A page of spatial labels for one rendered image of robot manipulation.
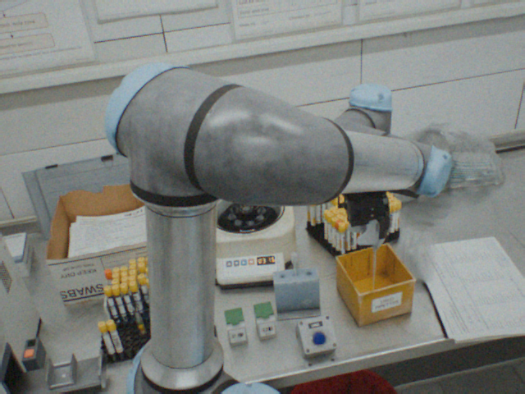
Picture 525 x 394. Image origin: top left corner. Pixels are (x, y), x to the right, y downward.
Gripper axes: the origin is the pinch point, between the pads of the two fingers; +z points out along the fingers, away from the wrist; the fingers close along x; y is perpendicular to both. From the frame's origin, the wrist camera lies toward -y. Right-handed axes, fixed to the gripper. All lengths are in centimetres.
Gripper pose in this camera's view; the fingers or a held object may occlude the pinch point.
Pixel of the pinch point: (375, 241)
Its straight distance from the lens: 117.2
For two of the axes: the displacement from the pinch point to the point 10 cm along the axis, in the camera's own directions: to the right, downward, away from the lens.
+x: 2.8, 5.3, -8.0
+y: -9.6, 2.2, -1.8
